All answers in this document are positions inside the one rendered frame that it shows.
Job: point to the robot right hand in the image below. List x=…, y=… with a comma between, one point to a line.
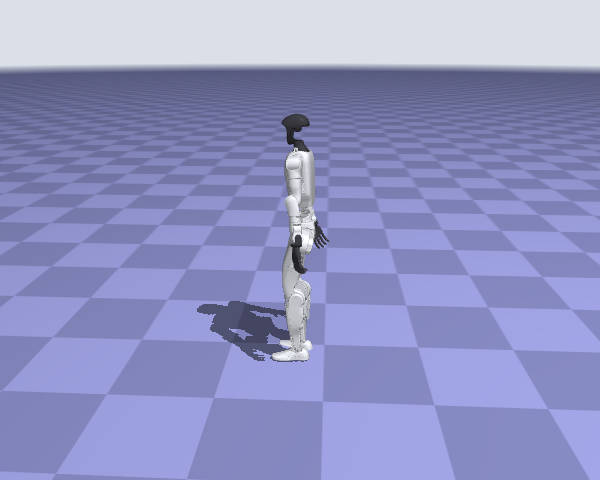
x=318, y=233

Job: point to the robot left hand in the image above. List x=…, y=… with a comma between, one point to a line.
x=296, y=256

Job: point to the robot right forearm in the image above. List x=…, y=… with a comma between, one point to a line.
x=312, y=213

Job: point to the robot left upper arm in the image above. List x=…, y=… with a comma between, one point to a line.
x=294, y=166

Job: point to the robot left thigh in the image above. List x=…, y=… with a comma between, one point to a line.
x=289, y=275

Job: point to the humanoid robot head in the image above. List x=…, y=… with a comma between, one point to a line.
x=292, y=123

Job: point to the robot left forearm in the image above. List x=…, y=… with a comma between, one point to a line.
x=294, y=218

